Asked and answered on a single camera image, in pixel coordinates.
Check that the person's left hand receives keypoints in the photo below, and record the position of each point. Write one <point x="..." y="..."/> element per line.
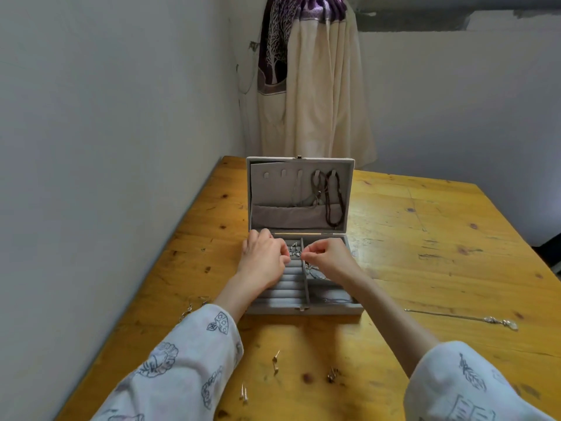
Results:
<point x="258" y="263"/>

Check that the person's right hand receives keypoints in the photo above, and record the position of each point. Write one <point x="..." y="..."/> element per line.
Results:
<point x="335" y="260"/>

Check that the person's right thumb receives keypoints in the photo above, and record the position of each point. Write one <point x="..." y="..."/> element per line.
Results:
<point x="312" y="257"/>

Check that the person's left thumb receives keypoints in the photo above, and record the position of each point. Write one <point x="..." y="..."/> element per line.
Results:
<point x="282" y="257"/>

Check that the small silver jewelry piece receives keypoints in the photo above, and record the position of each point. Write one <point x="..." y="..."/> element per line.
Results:
<point x="295" y="250"/>

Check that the person's right forearm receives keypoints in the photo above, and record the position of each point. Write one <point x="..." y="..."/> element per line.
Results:
<point x="420" y="346"/>

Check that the person's left forearm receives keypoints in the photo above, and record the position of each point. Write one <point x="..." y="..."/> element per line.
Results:
<point x="188" y="359"/>

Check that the grey velvet jewelry box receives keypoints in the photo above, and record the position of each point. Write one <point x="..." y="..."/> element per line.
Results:
<point x="302" y="192"/>

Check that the silver stud earring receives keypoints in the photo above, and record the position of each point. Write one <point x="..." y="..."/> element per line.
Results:
<point x="275" y="363"/>
<point x="243" y="393"/>

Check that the dark metal earring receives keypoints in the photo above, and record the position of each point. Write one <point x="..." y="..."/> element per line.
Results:
<point x="332" y="375"/>

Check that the cream and purple curtain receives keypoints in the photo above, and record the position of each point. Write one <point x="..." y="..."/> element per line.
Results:
<point x="307" y="78"/>

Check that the dark furniture piece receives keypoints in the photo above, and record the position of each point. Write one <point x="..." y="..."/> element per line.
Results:
<point x="548" y="254"/>

